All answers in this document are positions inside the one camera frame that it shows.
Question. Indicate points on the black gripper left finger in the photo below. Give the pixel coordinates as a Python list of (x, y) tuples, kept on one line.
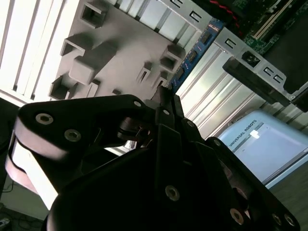
[(72, 113)]

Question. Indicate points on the blue RAM stick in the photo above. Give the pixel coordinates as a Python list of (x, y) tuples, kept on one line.
[(195, 54)]

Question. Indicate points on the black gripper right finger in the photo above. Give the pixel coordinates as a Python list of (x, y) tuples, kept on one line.
[(214, 166)]

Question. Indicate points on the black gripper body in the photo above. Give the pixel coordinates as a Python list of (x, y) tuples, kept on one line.
[(108, 204)]

